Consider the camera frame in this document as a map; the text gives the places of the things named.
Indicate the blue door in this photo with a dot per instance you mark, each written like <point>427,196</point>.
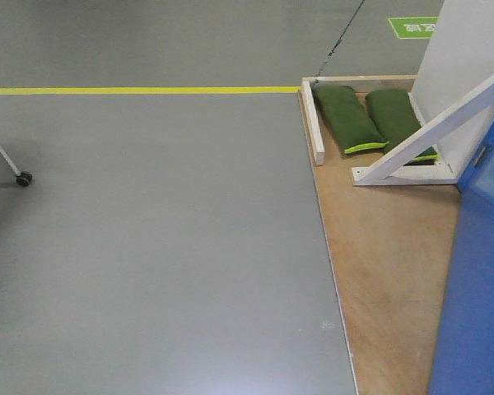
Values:
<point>464,354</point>

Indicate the green sandbag left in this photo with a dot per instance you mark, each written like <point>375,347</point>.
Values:
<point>351,127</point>

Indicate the green sandbag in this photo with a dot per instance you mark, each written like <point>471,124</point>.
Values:
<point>392,113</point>
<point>351,127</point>

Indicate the plywood base platform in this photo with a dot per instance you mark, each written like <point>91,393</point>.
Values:
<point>390,249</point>

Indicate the green sandbag right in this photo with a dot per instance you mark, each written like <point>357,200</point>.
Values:
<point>392,113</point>

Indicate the yellow floor tape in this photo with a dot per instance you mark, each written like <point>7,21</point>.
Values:
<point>148,90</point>

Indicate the green floor sign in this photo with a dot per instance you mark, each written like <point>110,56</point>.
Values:
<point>413,27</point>

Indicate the white edge rail far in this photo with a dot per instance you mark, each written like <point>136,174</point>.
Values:
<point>361,84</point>

